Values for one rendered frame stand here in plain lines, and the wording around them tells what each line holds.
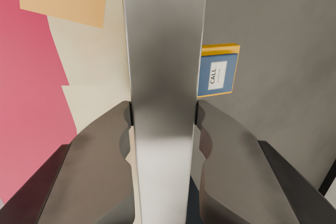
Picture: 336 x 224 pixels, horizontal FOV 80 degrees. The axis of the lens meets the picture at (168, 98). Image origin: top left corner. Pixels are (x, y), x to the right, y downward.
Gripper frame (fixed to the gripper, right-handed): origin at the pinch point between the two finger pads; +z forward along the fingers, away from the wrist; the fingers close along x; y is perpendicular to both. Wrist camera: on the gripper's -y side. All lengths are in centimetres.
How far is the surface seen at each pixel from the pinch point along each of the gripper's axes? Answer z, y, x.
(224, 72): 34.1, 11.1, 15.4
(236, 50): 36.7, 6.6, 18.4
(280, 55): 160, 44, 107
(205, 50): 34.4, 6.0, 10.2
